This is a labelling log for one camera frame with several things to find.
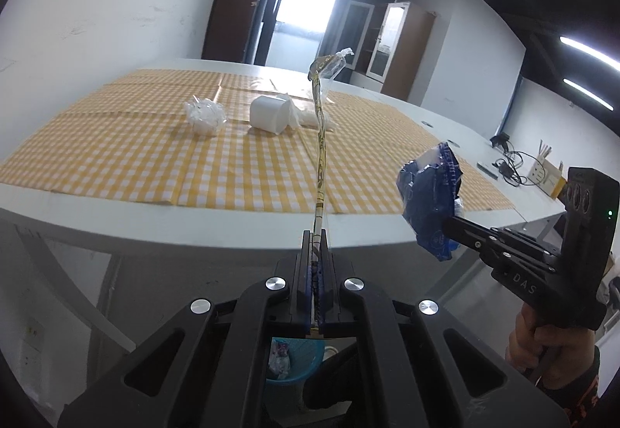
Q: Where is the blue snack bag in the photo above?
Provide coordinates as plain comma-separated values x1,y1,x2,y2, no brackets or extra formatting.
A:
396,142,465,263

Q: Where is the bright balcony door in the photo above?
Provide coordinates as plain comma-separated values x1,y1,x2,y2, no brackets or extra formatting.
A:
257,0,350,70

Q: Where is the white cup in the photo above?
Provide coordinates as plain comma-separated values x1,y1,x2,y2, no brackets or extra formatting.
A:
249,95,294,136

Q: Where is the clear plastic wrap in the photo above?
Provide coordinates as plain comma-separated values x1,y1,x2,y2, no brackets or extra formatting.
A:
183,96,228,137

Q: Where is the yellow and white pen holder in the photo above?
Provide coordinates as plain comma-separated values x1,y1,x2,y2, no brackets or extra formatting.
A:
528,142,565,199

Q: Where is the yellow checkered tablecloth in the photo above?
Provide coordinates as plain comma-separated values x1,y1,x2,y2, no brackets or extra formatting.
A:
0,68,517,216

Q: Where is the black cable with charger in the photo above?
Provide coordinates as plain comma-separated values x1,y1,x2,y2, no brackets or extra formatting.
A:
494,152,534,187

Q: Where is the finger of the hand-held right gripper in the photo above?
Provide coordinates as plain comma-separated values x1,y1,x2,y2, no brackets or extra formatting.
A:
448,233,553,269
444,214,558,254

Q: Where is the dark brown wardrobe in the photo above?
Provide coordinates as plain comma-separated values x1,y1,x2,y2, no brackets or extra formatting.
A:
201,0,279,65

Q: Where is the blue plastic wastebasket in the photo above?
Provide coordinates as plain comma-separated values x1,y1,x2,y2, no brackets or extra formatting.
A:
266,337,325,385

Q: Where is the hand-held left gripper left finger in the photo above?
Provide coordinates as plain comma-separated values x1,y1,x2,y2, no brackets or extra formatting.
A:
57,230,318,428

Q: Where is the person's right leg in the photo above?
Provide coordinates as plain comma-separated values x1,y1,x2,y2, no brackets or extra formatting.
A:
303,341,369,428

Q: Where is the ceiling light tube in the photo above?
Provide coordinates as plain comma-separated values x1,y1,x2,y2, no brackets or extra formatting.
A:
559,36,620,70
562,78,616,112

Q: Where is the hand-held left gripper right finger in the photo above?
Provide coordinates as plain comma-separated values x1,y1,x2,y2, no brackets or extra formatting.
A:
320,234,570,428

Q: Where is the white translucent plastic bag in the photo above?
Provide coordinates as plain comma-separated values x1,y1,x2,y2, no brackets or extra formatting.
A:
286,94,336,132

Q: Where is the person's right forearm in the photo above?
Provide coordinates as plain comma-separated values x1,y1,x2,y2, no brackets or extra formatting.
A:
525,345,604,414

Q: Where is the person's right hand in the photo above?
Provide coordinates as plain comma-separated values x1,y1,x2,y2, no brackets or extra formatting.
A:
506,309,600,383

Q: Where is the yellow clear snack wrapper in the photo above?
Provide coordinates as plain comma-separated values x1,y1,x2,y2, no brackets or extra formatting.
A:
307,48,354,337

